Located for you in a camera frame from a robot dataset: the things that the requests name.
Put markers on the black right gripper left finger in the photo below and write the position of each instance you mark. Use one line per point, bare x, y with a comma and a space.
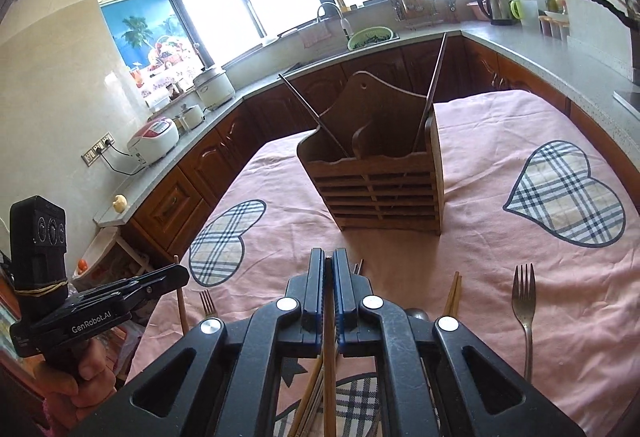
221, 379

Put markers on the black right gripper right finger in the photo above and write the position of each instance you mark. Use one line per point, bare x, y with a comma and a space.
437, 378

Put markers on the light wooden chopstick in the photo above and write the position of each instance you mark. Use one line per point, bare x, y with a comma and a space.
181, 305

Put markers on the dark metal chopstick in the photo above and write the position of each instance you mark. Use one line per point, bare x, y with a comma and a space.
431, 91
313, 114

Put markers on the left hand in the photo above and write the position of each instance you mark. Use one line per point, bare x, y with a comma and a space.
67, 402

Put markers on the metal spoon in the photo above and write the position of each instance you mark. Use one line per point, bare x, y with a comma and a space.
417, 313

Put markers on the wooden chopstick on table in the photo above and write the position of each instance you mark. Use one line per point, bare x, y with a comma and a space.
452, 292
454, 309

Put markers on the silver fork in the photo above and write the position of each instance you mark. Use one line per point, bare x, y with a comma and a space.
524, 306
208, 305

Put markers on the pink heart-patterned tablecloth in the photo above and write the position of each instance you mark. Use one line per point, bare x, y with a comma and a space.
586, 327

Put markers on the white red rice cooker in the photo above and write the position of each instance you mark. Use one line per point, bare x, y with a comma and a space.
153, 140

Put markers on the wooden utensil holder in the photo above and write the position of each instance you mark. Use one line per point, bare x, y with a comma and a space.
376, 162

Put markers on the small white pot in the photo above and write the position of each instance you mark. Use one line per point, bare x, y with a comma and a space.
191, 116

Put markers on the white cooking pot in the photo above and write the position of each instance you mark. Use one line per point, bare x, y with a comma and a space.
213, 87

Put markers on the lower wooden cabinets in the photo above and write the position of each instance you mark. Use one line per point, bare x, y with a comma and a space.
192, 178

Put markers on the green colander bowl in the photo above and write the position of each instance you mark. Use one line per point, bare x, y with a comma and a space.
370, 36

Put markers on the dish drying rack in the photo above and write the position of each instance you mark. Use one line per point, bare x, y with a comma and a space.
418, 13

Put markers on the electric kettle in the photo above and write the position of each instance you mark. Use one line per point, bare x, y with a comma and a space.
496, 11

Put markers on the green lidded container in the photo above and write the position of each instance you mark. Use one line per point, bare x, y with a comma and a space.
517, 9

